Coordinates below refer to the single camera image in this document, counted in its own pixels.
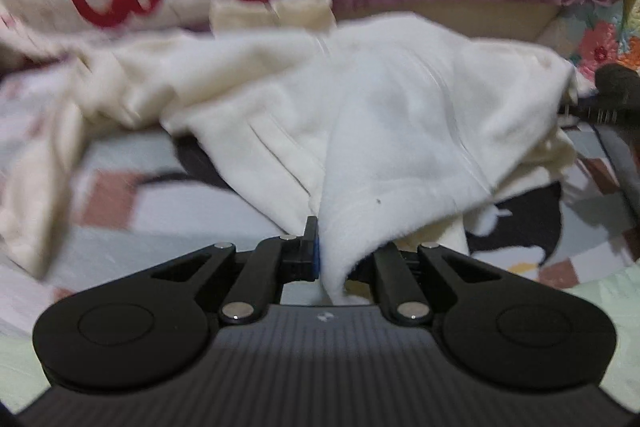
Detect checkered grey pink blanket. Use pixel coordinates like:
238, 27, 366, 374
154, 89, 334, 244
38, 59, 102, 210
1, 126, 639, 336

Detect cream fleece zip jacket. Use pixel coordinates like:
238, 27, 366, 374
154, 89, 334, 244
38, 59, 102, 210
1, 0, 576, 305

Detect light green bed sheet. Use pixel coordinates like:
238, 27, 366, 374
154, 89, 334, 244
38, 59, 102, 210
1, 265, 639, 412

